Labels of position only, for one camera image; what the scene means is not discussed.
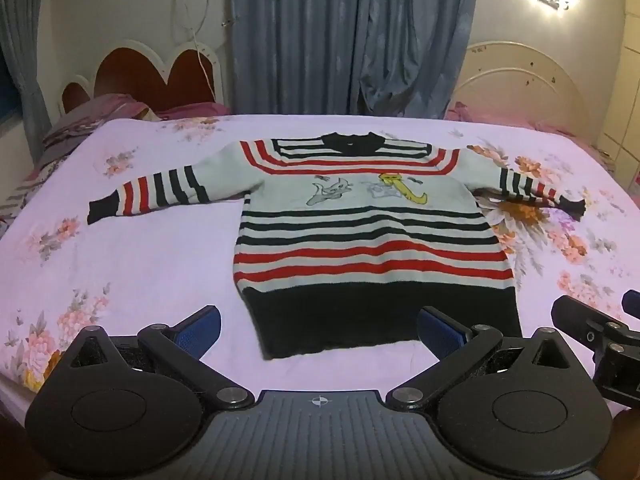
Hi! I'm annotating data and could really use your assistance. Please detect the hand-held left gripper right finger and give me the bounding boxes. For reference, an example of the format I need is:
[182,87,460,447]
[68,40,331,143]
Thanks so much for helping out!
[385,304,572,411]

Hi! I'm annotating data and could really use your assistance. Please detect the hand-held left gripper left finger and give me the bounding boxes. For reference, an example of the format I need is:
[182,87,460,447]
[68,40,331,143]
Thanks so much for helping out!
[69,304,256,411]

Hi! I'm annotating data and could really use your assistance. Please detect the striped knit sweater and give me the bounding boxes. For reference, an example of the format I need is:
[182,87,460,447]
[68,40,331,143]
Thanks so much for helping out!
[87,131,587,361]

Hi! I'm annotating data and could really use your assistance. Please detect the floral pink bed sheet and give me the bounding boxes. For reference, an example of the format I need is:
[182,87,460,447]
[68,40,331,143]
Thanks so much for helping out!
[0,111,640,413]

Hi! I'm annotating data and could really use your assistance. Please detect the light pink pillow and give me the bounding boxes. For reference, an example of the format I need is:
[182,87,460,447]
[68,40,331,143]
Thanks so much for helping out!
[444,101,593,137]

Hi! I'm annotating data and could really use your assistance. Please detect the cream wardrobe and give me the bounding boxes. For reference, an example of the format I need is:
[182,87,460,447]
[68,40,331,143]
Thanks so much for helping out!
[596,30,640,178]

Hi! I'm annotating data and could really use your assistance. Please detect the magenta pillow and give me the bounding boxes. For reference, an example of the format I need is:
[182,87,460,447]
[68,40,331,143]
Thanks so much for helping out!
[149,102,234,121]

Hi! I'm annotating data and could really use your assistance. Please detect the cream round headboard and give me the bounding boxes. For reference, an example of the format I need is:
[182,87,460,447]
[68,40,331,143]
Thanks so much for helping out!
[449,41,597,135]

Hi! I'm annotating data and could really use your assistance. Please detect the striped pink quilt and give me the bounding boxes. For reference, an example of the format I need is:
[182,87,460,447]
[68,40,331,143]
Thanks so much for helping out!
[0,92,162,233]

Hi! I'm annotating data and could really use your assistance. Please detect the red heart-shaped headboard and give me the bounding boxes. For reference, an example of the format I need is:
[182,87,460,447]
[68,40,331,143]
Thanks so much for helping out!
[59,38,224,117]

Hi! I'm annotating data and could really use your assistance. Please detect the dark window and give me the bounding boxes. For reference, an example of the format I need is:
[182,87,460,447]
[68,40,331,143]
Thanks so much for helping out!
[0,52,24,128]

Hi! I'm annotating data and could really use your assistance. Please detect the narrow blue-grey curtain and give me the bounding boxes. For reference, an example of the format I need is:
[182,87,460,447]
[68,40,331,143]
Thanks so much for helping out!
[0,0,52,153]

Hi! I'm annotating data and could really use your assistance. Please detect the white cable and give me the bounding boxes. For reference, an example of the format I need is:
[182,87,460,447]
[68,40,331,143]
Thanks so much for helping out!
[171,0,219,104]

